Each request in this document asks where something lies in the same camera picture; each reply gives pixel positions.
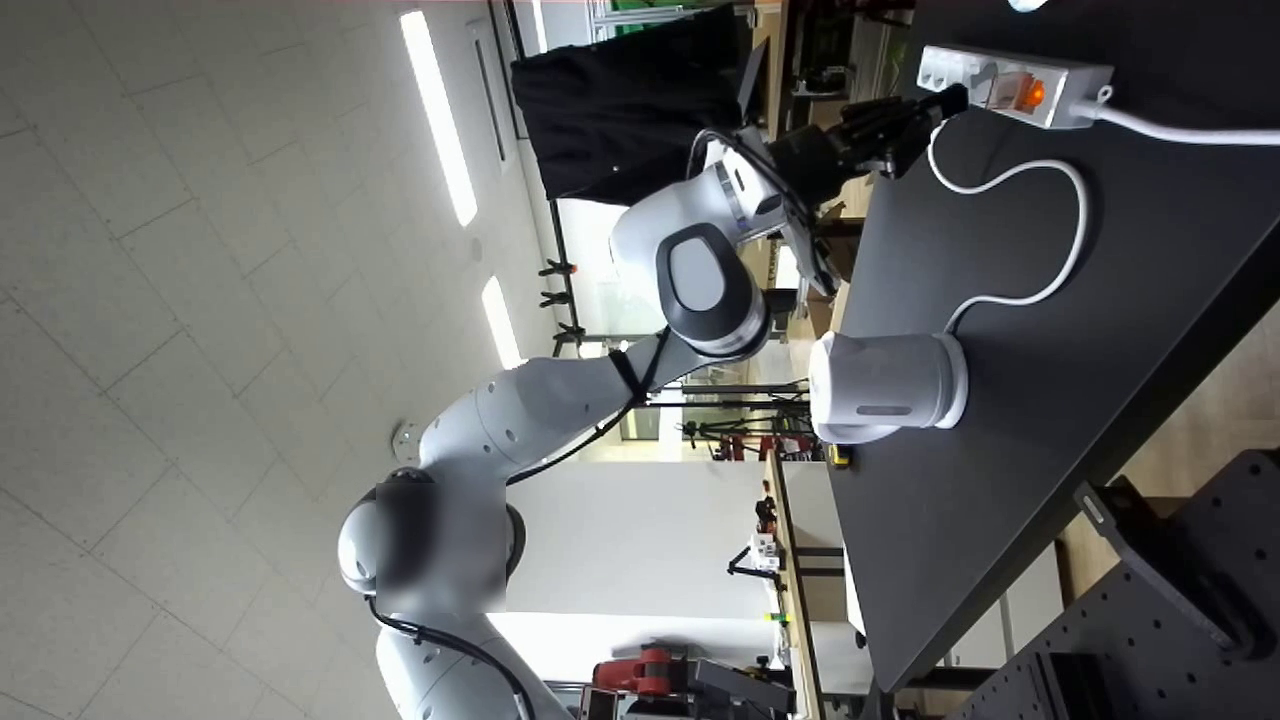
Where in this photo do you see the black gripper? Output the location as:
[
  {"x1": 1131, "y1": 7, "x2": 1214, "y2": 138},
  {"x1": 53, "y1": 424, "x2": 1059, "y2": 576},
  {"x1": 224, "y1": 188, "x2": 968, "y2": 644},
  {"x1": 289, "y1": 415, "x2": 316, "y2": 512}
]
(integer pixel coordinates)
[{"x1": 783, "y1": 83, "x2": 970, "y2": 209}]

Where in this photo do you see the white power strip orange switch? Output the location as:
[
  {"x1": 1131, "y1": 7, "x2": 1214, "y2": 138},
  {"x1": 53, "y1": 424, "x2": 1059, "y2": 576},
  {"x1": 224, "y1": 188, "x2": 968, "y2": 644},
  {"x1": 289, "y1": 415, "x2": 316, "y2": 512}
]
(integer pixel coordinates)
[{"x1": 912, "y1": 39, "x2": 1120, "y2": 138}]

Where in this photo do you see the black hanging cloth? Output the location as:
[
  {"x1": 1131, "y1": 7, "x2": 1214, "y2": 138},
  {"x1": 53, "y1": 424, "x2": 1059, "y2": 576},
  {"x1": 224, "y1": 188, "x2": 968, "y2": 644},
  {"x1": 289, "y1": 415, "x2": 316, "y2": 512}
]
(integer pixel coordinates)
[{"x1": 509, "y1": 6, "x2": 760, "y2": 212}]

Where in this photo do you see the short ceiling light strip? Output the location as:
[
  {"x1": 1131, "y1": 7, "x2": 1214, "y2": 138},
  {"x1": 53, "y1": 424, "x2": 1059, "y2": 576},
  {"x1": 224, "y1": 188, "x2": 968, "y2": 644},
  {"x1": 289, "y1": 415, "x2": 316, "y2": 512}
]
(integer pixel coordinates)
[{"x1": 474, "y1": 274, "x2": 526, "y2": 378}]

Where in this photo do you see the long ceiling light strip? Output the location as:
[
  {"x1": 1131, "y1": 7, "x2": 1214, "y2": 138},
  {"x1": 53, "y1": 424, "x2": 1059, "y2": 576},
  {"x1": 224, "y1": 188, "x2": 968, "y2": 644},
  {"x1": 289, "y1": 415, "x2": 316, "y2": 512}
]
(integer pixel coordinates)
[{"x1": 394, "y1": 7, "x2": 483, "y2": 233}]

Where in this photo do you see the long wooden desk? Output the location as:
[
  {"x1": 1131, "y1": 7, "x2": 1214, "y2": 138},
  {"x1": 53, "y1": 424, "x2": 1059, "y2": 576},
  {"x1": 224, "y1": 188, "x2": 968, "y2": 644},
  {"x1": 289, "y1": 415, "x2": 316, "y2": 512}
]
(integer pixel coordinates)
[{"x1": 755, "y1": 443, "x2": 826, "y2": 720}]

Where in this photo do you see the grey perforated metal cart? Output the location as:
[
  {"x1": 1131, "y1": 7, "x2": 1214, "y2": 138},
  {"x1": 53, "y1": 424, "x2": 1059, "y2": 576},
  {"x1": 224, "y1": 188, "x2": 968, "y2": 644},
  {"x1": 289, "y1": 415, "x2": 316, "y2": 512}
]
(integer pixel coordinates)
[{"x1": 957, "y1": 450, "x2": 1280, "y2": 720}]

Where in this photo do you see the red machine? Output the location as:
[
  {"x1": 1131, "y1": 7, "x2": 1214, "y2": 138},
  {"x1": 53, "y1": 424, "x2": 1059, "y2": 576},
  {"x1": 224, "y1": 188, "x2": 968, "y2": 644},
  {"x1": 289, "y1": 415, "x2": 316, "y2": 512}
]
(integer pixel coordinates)
[{"x1": 587, "y1": 639, "x2": 698, "y2": 709}]

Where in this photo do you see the thin white appliance cable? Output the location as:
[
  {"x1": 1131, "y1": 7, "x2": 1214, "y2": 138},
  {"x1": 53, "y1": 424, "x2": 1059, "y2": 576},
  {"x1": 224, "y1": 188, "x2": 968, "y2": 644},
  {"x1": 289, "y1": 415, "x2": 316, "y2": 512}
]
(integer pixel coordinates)
[{"x1": 919, "y1": 116, "x2": 1095, "y2": 337}]

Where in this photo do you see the thick white power strip cable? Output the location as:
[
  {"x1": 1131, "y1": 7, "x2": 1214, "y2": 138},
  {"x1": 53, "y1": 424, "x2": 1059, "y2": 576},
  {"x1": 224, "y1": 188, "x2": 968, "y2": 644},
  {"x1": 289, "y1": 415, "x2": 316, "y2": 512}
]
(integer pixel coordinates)
[{"x1": 1079, "y1": 101, "x2": 1280, "y2": 153}]

